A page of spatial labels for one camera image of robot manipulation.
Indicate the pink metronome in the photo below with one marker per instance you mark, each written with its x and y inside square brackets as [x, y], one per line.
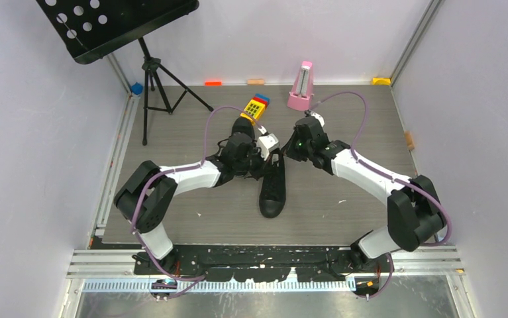
[301, 94]

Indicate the wooden block right edge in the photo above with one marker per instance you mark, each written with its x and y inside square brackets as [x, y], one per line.
[409, 141]

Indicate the blue corner block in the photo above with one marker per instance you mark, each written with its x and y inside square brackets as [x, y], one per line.
[137, 89]

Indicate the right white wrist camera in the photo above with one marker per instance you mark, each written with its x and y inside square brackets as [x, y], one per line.
[317, 117]

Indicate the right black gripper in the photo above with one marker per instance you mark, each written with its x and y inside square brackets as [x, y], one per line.
[289, 150]

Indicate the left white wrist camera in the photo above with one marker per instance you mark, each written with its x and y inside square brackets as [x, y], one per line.
[267, 142]

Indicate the yellow toy brick block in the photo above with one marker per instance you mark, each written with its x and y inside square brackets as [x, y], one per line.
[255, 108]

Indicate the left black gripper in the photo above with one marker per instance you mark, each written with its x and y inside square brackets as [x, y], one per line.
[258, 173]

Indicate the tan wooden block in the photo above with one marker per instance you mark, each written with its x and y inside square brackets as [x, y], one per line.
[255, 81]

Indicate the orange block at wall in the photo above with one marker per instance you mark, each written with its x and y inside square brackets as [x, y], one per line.
[212, 83]

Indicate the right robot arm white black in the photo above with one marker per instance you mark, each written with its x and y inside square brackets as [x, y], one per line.
[414, 213]

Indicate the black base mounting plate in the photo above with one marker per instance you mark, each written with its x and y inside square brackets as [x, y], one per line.
[262, 263]

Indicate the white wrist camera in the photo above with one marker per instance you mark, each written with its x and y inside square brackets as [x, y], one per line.
[267, 142]
[317, 117]

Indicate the black music stand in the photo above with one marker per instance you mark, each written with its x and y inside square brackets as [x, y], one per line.
[91, 30]

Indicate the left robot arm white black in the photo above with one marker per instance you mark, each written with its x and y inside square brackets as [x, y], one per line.
[145, 197]

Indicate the black canvas shoe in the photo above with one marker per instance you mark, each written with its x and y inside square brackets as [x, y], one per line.
[272, 197]
[242, 127]

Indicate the yellow corner block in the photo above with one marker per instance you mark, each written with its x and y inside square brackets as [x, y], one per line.
[381, 81]

